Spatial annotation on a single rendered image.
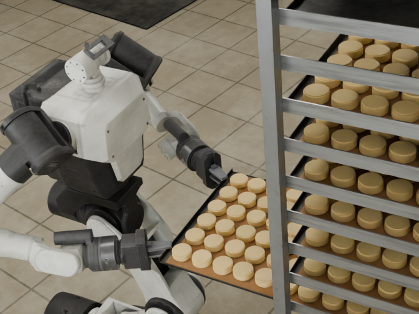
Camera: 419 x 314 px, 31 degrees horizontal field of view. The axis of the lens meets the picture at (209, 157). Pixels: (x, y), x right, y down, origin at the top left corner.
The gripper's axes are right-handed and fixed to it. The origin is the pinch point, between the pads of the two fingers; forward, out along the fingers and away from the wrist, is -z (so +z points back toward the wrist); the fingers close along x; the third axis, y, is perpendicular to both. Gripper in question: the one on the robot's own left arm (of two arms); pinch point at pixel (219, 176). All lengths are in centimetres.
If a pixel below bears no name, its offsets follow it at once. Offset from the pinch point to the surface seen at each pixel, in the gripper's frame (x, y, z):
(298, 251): 18, -12, -54
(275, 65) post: 64, -15, -53
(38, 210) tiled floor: -95, -23, 141
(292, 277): 10, -13, -52
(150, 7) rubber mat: -94, 124, 305
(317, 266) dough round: 10, -7, -53
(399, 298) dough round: 8, 3, -70
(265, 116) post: 53, -17, -52
